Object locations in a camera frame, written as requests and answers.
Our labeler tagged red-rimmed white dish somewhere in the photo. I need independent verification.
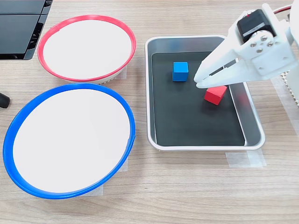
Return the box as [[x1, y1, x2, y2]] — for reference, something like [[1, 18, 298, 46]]
[[37, 14, 137, 85]]

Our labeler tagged red cable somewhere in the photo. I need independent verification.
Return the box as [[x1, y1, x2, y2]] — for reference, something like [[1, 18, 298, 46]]
[[272, 5, 293, 15]]

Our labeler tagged white perforated anti-slip mat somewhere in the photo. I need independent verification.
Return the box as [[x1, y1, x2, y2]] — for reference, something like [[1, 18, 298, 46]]
[[281, 71, 299, 109]]

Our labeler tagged black electronic device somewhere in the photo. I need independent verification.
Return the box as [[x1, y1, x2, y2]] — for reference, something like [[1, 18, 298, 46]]
[[0, 0, 54, 61]]

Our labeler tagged black tray liner mat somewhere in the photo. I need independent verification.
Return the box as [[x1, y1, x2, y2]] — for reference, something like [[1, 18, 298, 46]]
[[151, 51, 246, 147]]

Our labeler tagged blue cube block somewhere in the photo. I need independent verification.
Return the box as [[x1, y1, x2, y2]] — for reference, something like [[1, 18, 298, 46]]
[[172, 62, 189, 82]]

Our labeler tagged blue-rimmed white dish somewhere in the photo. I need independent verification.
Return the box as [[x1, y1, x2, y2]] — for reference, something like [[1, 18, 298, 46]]
[[2, 83, 136, 200]]

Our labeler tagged small black rounded object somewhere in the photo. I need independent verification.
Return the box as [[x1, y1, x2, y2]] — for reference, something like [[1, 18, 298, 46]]
[[0, 92, 11, 109]]

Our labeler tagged red cube block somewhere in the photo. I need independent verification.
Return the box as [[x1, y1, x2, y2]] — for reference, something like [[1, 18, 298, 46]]
[[204, 85, 228, 105]]

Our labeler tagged clear tape strip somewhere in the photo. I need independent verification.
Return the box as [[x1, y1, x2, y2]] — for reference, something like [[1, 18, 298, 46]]
[[225, 149, 267, 168], [119, 64, 128, 80], [117, 153, 129, 173], [76, 183, 104, 197]]

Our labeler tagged silver metal tray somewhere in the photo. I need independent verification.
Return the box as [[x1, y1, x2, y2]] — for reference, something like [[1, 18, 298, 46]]
[[144, 35, 266, 151]]

